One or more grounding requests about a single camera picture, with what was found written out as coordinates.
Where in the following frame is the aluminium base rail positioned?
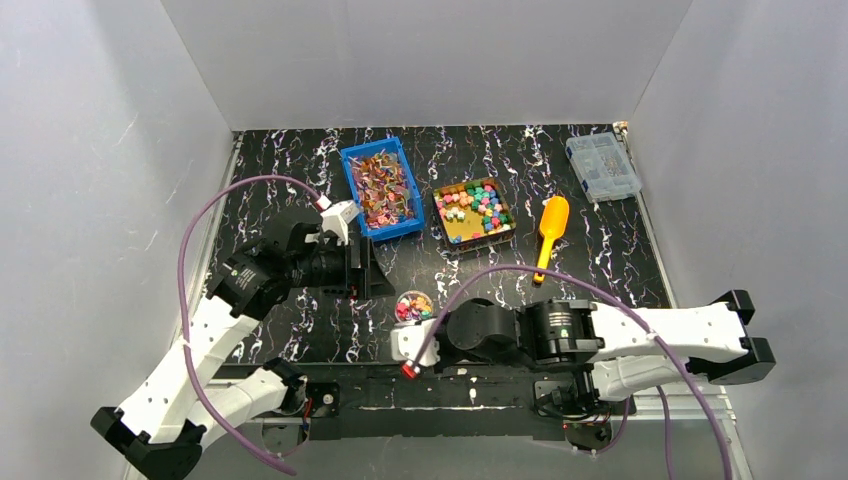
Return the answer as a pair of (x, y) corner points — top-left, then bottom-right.
(122, 374), (753, 480)

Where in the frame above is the blue plastic candy bin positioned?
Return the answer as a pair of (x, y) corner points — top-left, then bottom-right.
(340, 137), (425, 242)

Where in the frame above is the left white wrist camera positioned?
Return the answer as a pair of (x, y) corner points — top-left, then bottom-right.
(316, 195), (361, 245)

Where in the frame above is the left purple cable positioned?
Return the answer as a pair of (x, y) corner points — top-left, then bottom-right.
(178, 174), (333, 478)

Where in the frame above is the orange plastic scoop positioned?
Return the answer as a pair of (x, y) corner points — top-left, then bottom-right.
(536, 196), (570, 270)

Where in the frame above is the gold tray of star candies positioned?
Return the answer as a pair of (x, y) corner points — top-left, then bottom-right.
(432, 177), (517, 254)

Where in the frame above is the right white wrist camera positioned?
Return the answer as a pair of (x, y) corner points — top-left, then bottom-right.
(390, 319), (441, 379)

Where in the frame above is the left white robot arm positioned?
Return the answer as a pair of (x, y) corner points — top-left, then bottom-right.
(91, 221), (395, 479)

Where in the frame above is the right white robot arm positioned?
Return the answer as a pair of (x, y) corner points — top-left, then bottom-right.
(424, 290), (776, 402)

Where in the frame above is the clear plastic organizer box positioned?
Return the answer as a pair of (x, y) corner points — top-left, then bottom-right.
(565, 132), (642, 203)

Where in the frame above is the clear round plastic jar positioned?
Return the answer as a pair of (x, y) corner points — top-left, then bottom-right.
(394, 290), (434, 323)

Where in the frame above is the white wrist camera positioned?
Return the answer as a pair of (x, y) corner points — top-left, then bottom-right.
(316, 195), (361, 245)
(390, 319), (441, 379)

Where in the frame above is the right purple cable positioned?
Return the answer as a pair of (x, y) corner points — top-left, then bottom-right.
(400, 264), (737, 480)

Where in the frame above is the purple cable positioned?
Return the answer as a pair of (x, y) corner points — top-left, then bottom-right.
(400, 264), (737, 480)
(178, 174), (333, 478)

